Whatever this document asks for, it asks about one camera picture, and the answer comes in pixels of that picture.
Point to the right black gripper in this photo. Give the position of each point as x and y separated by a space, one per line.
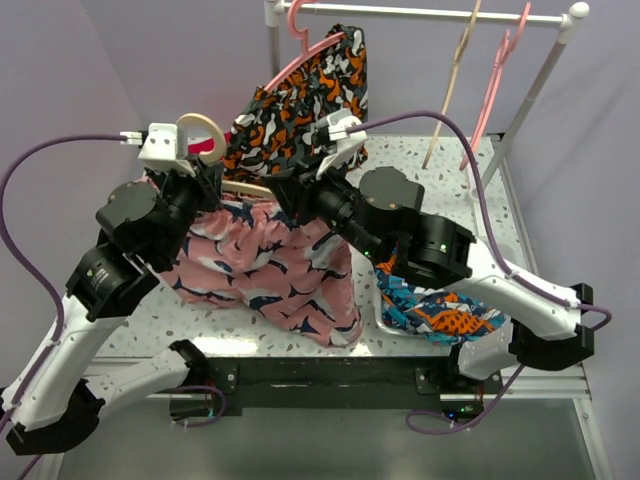
298 188

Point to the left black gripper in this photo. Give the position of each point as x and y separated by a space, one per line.
208 182

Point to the beige wooden hanger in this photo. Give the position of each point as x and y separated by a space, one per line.
213 157
453 74

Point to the pink navy patterned shorts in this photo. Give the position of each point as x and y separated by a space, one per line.
299 278

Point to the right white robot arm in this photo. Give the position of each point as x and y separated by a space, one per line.
545 330

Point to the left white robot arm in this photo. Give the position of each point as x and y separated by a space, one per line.
52 406

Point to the orange black camo shorts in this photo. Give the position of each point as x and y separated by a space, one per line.
278 127

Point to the blue orange patterned shorts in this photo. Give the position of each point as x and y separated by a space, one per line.
452 318

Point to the left pink hanger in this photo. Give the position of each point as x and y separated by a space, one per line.
272 9

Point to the pink hanger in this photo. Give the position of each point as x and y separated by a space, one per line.
272 9
507 44

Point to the right pink hanger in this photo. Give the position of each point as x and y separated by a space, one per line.
507 44

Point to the red folded cloth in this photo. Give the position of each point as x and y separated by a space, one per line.
198 145

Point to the white plastic basket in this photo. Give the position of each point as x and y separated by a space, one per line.
395 307

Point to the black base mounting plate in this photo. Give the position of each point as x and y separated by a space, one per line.
234 384

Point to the white clothes rack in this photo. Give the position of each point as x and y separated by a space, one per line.
567 24

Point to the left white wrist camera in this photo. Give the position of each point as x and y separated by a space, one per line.
162 149

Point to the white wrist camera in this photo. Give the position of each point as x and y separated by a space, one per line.
162 149
340 146

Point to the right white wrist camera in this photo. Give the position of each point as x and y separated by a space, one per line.
340 146

